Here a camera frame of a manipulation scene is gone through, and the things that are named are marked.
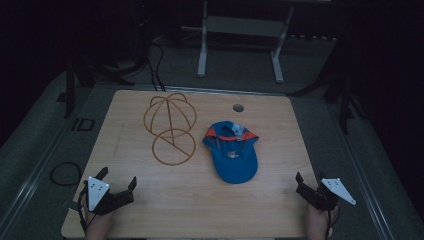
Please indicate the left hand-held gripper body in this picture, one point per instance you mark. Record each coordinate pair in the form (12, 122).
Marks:
(100, 196)

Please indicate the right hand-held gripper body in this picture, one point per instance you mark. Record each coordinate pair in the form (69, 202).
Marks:
(322, 196)

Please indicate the blue and orange cap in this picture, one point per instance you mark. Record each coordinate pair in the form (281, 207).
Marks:
(233, 156)

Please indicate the person's right hand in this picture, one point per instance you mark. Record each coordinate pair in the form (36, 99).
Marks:
(317, 222)

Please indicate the person's left hand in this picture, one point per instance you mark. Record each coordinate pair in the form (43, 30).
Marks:
(98, 225)

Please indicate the black tripod stand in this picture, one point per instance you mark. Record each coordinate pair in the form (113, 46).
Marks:
(343, 90)
(83, 71)

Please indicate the black floor bracket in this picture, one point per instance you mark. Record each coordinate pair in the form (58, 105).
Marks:
(83, 124)

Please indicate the white metal table frame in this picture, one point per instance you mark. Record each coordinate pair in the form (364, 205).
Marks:
(240, 26)

